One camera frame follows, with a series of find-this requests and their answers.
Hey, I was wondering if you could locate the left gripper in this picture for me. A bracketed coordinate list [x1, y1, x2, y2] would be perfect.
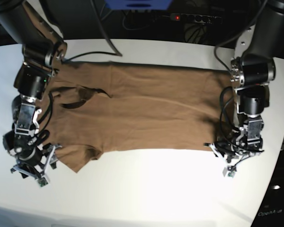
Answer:
[209, 138, 264, 164]

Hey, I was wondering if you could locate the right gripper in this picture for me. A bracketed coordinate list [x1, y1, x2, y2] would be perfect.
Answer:
[10, 145, 58, 179]

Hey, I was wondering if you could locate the brown T-shirt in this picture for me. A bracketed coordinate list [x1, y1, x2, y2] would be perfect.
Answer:
[47, 62, 231, 172]

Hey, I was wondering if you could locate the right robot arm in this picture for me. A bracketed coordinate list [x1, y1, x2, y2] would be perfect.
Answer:
[0, 0, 67, 186]

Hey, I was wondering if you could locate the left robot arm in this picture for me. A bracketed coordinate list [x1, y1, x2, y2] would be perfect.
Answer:
[207, 0, 284, 171]

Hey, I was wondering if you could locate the black power strip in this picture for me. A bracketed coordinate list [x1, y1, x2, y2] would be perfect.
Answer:
[169, 13, 222, 25]

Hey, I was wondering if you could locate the blue box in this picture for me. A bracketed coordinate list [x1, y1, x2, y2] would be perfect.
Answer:
[105, 0, 172, 10]

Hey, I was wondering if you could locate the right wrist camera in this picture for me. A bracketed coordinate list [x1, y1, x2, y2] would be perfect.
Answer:
[36, 177, 49, 188]

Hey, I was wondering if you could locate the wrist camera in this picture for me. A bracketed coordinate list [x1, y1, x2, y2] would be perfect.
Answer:
[36, 177, 49, 188]
[222, 166, 237, 178]

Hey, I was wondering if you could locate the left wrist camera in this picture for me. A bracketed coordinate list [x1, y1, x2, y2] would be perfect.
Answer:
[222, 166, 237, 178]

